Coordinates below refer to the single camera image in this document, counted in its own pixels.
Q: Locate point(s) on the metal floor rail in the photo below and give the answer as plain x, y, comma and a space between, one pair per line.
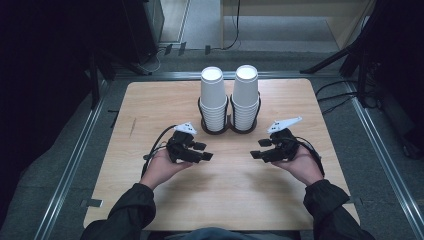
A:
383, 156
66, 173

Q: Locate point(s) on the grey tape strip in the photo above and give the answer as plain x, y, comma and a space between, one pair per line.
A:
92, 202
354, 200

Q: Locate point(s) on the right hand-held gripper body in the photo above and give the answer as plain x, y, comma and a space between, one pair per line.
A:
286, 143

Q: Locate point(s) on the dark cabinet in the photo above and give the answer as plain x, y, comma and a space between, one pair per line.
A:
140, 30

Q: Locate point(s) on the light wooden furniture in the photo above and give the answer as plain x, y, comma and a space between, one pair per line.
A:
343, 20

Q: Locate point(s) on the stack of white paper cups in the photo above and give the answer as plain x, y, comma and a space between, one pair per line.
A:
245, 95
213, 96

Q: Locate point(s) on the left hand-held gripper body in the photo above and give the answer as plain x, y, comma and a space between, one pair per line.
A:
178, 146

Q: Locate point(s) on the person's right hand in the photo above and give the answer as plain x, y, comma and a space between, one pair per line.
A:
305, 166

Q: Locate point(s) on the black tripod stand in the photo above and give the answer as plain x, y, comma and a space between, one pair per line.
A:
360, 43

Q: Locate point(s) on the person's lap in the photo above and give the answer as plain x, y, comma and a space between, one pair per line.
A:
208, 234

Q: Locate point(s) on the dark metal stand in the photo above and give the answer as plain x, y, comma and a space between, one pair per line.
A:
95, 80

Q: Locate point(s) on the person's left hand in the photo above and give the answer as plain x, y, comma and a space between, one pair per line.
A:
160, 168

